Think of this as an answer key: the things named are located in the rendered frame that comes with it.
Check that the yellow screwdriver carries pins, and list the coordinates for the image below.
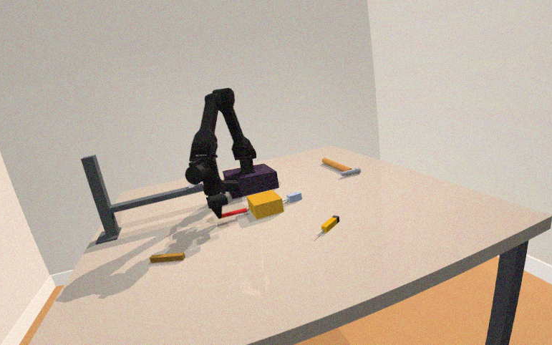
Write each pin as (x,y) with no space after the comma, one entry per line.
(329,224)

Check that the red cylinder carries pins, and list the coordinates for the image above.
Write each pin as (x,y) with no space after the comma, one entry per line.
(236,212)

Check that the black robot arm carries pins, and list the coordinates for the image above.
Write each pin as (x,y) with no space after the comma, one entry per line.
(203,155)

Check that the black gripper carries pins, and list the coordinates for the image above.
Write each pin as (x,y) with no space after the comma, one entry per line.
(215,200)

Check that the brown rectangular bar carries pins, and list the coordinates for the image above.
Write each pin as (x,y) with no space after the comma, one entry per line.
(167,257)

